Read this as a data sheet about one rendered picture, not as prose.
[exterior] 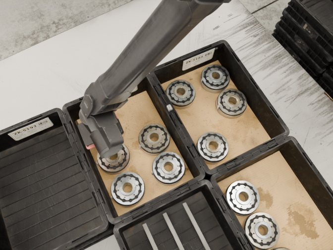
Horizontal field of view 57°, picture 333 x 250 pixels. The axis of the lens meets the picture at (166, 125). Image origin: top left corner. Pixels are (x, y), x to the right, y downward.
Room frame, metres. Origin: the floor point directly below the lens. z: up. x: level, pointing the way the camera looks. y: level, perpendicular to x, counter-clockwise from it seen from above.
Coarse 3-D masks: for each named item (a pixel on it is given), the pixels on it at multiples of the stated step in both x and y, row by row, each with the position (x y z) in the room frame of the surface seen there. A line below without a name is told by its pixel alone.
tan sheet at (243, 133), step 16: (208, 64) 0.66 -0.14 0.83; (192, 80) 0.59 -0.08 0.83; (208, 96) 0.53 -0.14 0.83; (192, 112) 0.46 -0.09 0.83; (208, 112) 0.46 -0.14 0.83; (192, 128) 0.40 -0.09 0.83; (208, 128) 0.40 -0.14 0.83; (224, 128) 0.41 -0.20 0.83; (240, 128) 0.41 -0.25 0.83; (256, 128) 0.42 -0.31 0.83; (240, 144) 0.36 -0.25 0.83; (256, 144) 0.36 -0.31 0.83; (224, 160) 0.30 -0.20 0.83
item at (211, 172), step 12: (204, 48) 0.66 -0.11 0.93; (228, 48) 0.67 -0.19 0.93; (180, 60) 0.60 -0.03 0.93; (156, 84) 0.50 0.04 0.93; (252, 84) 0.53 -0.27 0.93; (264, 96) 0.49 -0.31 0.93; (180, 120) 0.38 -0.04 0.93; (288, 132) 0.37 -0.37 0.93; (192, 144) 0.31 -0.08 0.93; (264, 144) 0.33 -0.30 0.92; (240, 156) 0.28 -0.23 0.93; (204, 168) 0.24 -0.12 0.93; (216, 168) 0.24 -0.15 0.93
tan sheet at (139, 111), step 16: (144, 96) 0.51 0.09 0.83; (128, 112) 0.44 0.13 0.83; (144, 112) 0.44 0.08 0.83; (128, 128) 0.38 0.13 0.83; (128, 144) 0.32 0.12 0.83; (96, 160) 0.26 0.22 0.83; (144, 160) 0.27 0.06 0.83; (112, 176) 0.21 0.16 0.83; (144, 176) 0.22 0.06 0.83; (192, 176) 0.23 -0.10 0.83; (160, 192) 0.17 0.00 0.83; (128, 208) 0.12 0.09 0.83
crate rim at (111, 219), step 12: (72, 132) 0.31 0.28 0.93; (180, 132) 0.34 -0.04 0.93; (84, 156) 0.25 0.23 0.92; (192, 156) 0.27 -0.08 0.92; (96, 180) 0.18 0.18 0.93; (192, 180) 0.20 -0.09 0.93; (168, 192) 0.16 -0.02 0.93; (144, 204) 0.12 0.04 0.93; (108, 216) 0.08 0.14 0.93; (120, 216) 0.08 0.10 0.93
